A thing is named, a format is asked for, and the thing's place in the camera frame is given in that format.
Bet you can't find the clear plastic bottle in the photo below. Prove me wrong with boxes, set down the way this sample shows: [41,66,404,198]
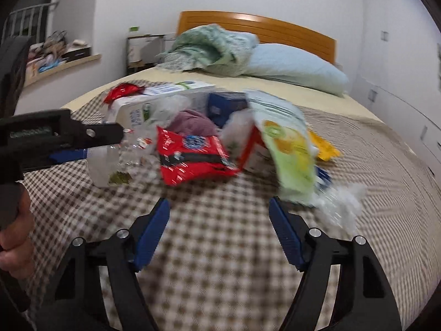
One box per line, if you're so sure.
[86,129,158,188]

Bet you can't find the clear plastic bag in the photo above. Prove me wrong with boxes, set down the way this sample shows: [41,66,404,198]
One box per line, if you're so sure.
[313,184,367,235]

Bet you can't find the red snack bag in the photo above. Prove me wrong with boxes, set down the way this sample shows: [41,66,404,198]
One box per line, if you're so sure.
[157,127,239,186]

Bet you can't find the yellow snack bag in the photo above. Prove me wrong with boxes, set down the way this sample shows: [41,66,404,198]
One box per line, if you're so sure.
[308,129,342,161]

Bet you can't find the green white snack bag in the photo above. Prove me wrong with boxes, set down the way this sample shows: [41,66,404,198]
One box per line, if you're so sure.
[246,90,316,205]

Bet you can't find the person's left hand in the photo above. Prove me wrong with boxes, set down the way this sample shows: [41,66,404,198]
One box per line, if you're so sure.
[1,183,34,279]

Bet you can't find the white milk carton box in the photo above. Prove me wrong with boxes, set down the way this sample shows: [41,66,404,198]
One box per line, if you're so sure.
[104,81,216,129]

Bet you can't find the red plastic wrapper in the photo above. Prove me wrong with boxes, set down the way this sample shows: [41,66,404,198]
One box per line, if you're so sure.
[103,82,145,105]

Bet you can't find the black box on sill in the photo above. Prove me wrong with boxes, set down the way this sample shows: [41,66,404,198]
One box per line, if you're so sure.
[61,46,91,63]

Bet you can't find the cluttered window sill shelf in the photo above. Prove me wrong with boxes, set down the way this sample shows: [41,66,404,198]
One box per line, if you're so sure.
[24,31,102,87]

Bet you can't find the black metal side rack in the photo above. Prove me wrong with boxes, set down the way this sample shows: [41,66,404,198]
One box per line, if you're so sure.
[126,34,166,76]

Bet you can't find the purple rolled towel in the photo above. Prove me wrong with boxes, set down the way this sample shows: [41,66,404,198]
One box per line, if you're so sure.
[166,109,217,137]

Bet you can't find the checkered brown bed blanket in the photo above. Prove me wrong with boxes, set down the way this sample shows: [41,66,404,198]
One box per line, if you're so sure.
[25,108,440,330]

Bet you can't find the cream mattress sheet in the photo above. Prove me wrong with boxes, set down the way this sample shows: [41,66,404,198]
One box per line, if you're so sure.
[64,68,379,121]

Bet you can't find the white crumpled plastic bag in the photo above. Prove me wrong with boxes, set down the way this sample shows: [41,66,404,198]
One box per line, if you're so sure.
[220,108,254,161]

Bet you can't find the green floral quilt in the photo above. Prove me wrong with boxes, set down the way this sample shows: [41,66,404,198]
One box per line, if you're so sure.
[157,24,259,77]

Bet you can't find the light blue pillow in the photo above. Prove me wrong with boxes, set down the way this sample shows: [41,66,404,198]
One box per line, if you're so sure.
[244,43,349,97]

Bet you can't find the orange wooden headboard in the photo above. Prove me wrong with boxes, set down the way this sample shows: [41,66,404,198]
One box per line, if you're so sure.
[177,10,336,64]

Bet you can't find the white wardrobe cabinets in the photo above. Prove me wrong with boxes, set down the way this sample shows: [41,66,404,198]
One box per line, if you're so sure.
[351,0,440,178]

